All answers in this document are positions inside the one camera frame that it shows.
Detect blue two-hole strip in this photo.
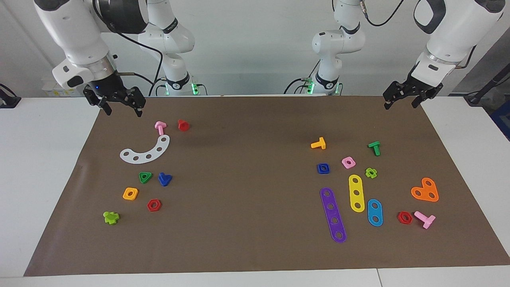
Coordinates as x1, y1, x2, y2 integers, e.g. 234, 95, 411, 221
367, 199, 383, 227

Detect yellow three-hole strip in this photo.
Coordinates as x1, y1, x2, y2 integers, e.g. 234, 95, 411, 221
349, 175, 365, 213

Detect purple four-hole strip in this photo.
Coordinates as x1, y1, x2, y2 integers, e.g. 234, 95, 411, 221
320, 187, 347, 243

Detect blue crate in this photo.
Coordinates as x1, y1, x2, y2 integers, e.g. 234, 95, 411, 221
491, 100, 510, 140

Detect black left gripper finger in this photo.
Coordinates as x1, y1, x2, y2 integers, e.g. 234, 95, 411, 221
382, 81, 410, 110
412, 84, 443, 109

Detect black table clamp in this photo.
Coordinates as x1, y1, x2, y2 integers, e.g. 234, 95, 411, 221
0, 84, 21, 109

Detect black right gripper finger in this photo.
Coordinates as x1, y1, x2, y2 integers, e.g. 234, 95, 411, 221
120, 86, 146, 118
83, 86, 113, 116

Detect black base cable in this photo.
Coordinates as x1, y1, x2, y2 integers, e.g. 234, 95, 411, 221
284, 78, 315, 95

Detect black stand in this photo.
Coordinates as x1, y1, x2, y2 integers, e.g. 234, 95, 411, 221
464, 62, 510, 106

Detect brown table mat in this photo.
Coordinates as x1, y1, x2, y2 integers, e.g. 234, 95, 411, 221
24, 96, 510, 277

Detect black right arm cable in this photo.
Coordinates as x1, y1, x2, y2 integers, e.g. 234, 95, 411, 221
92, 0, 164, 97

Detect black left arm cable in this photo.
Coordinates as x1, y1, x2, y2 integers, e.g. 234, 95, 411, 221
360, 0, 477, 69

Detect orange three-hole angle plate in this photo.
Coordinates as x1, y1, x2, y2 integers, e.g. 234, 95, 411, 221
411, 178, 439, 202

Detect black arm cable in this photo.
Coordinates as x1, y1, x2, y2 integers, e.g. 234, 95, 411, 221
92, 0, 164, 97
360, 0, 477, 69

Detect white curved five-hole strip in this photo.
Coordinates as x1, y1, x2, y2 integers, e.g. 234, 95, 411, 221
120, 135, 171, 164

